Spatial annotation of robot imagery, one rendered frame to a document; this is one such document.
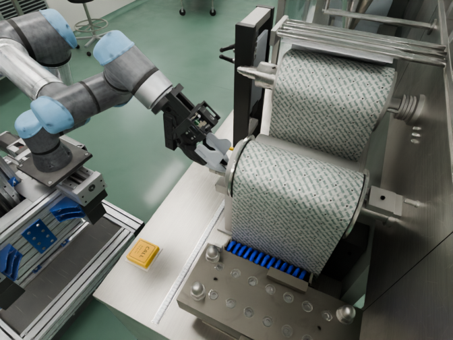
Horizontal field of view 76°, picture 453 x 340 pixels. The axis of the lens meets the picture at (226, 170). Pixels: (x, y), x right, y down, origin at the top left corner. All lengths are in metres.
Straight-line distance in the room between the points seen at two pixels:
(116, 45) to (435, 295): 0.62
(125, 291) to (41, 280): 1.02
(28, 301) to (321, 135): 1.61
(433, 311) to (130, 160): 2.35
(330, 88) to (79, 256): 1.58
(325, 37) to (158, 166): 1.90
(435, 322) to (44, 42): 1.03
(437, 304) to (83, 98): 0.66
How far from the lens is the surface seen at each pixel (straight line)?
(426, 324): 0.42
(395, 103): 0.76
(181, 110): 0.60
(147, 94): 0.61
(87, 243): 1.90
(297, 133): 0.77
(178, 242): 0.95
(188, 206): 1.02
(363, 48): 0.71
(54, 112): 0.66
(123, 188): 2.35
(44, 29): 1.02
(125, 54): 0.62
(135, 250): 0.93
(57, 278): 1.86
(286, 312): 0.73
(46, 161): 1.40
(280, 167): 0.58
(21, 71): 0.81
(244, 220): 0.69
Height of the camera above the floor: 1.72
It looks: 48 degrees down
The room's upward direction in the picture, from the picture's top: straight up
